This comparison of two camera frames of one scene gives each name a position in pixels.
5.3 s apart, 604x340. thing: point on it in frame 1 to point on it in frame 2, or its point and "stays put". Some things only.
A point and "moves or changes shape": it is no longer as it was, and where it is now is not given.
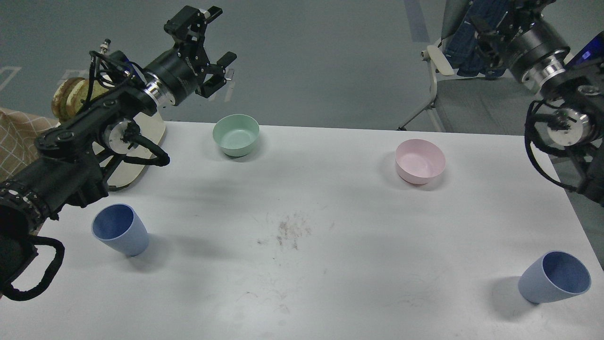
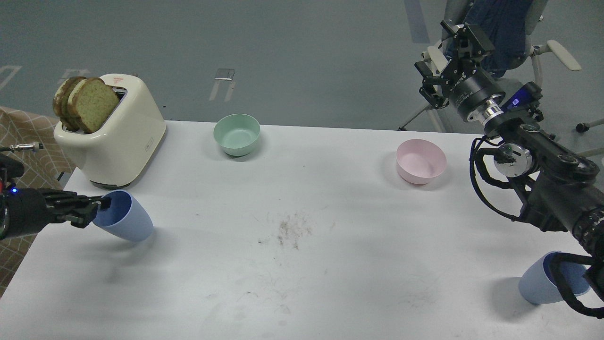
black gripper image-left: x=168 y=77 to x=63 y=205
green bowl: x=236 y=133 stays put
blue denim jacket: x=474 y=46 stays put
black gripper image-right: x=534 y=51 to x=467 y=84
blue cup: x=120 y=226 moves or changes shape
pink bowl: x=418 y=160 stays put
